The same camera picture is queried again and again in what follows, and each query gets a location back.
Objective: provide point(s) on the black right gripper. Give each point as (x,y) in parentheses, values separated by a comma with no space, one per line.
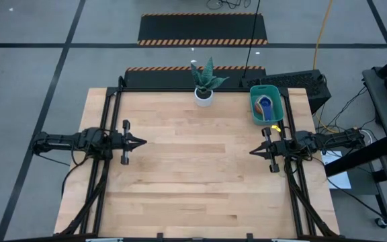
(281,148)

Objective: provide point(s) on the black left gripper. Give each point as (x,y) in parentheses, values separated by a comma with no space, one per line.
(125,141)

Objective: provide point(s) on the orange large measuring cup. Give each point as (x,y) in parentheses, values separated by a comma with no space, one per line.
(257,107)

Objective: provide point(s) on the indigo small measuring cup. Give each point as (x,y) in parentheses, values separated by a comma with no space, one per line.
(266,106)

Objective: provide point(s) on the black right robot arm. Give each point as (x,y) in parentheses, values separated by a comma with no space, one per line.
(331,138)

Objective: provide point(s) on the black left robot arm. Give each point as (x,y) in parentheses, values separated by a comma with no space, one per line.
(62,139)

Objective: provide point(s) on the teal plastic basket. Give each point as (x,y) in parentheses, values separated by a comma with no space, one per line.
(277,101)

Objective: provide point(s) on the yellow tag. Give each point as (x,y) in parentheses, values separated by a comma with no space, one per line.
(276,128)

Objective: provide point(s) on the black hazard-striped floor mat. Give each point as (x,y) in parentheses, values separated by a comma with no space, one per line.
(200,28)
(160,79)

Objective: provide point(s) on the white round plant pot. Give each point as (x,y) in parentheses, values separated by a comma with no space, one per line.
(203,101)

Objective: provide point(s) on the white paper sheet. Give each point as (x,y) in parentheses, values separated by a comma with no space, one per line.
(339,178)

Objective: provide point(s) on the green snake plant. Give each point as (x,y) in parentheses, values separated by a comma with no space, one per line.
(207,77)

